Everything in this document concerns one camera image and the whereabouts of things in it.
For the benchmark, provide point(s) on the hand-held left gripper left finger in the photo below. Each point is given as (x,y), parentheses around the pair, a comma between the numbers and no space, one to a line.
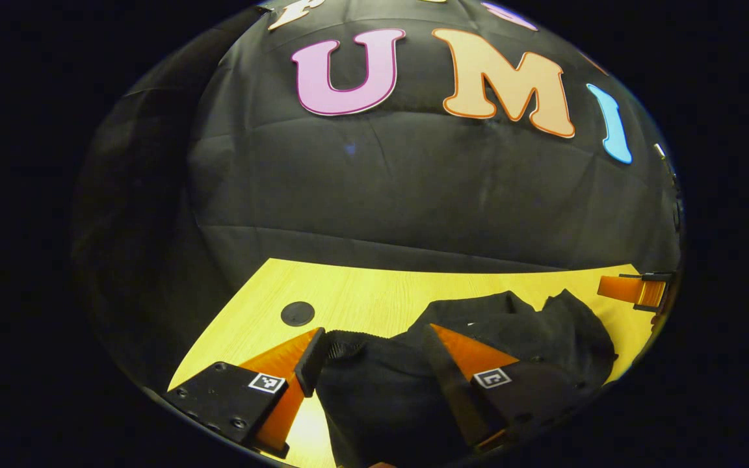
(313,361)

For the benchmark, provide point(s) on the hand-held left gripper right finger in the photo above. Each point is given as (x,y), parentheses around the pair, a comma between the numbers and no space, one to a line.
(456,390)

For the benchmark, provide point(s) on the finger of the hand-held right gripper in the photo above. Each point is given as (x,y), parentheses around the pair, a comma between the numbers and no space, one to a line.
(621,288)

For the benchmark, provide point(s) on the black buttoned shirt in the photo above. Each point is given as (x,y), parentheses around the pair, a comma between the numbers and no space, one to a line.
(381,409)

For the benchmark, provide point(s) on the black round table grommet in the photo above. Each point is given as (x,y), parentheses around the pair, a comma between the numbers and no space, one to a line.
(297,313)

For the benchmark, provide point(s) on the black backdrop cloth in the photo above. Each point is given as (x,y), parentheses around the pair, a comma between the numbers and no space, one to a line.
(413,195)

